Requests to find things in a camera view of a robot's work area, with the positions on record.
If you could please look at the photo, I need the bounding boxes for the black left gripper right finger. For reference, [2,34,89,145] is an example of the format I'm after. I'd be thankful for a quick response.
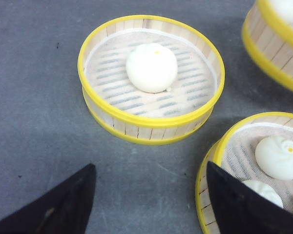
[207,161,293,234]

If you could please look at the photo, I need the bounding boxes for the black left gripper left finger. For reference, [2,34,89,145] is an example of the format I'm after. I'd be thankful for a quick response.
[0,164,96,234]

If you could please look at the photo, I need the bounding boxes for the bamboo steamer basket yellow rims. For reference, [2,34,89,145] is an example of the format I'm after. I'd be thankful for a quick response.
[77,15,225,145]

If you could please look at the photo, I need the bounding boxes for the mesh liner in near basket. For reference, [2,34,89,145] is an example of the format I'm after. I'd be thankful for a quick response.
[221,123,293,213]

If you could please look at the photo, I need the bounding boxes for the near right bamboo steamer basket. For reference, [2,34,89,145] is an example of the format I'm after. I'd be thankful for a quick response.
[195,112,293,234]

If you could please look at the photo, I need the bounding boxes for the white bun in near basket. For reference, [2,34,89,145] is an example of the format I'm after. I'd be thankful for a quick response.
[255,136,293,180]

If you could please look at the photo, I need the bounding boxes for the white bun in basket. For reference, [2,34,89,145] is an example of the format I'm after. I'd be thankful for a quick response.
[255,136,293,180]
[270,0,293,24]

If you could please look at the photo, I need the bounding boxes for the white mesh steamer liner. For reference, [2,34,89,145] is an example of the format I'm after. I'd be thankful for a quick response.
[84,29,218,118]

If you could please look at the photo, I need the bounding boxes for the white steamed bun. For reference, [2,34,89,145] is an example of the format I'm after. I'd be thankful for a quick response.
[126,43,178,93]

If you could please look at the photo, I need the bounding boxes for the far right bamboo steamer basket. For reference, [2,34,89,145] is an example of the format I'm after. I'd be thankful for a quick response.
[242,0,293,91]

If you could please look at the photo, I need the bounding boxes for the white bun in far basket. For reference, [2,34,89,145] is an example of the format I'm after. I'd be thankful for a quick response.
[270,0,293,24]

